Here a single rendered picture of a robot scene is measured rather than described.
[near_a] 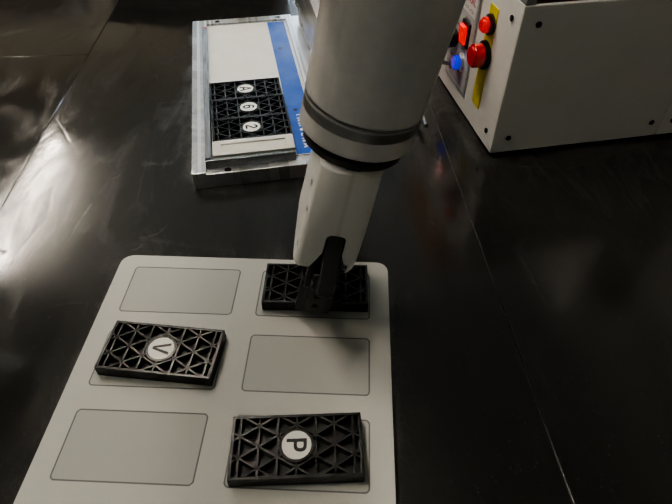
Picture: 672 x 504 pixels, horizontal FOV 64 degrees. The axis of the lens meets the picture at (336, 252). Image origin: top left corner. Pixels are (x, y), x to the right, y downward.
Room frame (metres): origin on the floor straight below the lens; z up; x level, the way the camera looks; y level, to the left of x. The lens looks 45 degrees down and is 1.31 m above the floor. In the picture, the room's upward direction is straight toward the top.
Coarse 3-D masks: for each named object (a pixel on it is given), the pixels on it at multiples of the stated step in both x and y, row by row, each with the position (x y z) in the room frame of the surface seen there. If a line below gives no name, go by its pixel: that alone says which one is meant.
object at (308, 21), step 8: (296, 0) 0.96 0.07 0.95; (304, 0) 0.89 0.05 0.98; (312, 0) 0.84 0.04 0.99; (304, 8) 0.88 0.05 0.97; (312, 8) 0.82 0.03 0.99; (304, 16) 0.87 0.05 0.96; (312, 16) 0.81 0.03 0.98; (304, 24) 0.86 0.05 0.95; (312, 24) 0.80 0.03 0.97; (304, 32) 0.86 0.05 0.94; (312, 32) 0.79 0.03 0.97; (312, 40) 0.79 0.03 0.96
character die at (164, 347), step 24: (120, 336) 0.28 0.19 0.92; (144, 336) 0.28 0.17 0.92; (168, 336) 0.28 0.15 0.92; (192, 336) 0.28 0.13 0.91; (216, 336) 0.28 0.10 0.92; (120, 360) 0.25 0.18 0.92; (144, 360) 0.26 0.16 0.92; (168, 360) 0.25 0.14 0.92; (192, 360) 0.25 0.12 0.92; (216, 360) 0.25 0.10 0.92
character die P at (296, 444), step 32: (256, 416) 0.20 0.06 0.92; (288, 416) 0.20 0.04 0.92; (320, 416) 0.20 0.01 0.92; (352, 416) 0.20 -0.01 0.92; (256, 448) 0.18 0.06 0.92; (288, 448) 0.18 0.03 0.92; (320, 448) 0.18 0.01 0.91; (352, 448) 0.18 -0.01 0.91; (256, 480) 0.15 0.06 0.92; (288, 480) 0.15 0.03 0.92; (320, 480) 0.15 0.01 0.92; (352, 480) 0.16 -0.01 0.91
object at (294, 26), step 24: (192, 24) 0.93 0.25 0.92; (216, 24) 0.93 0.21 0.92; (288, 24) 0.92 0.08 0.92; (192, 48) 0.83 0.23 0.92; (192, 72) 0.75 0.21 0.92; (192, 96) 0.68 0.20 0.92; (192, 120) 0.62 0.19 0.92; (192, 144) 0.57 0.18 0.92; (192, 168) 0.52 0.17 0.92; (216, 168) 0.52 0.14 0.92; (240, 168) 0.52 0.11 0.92; (264, 168) 0.52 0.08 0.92; (288, 168) 0.53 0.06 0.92
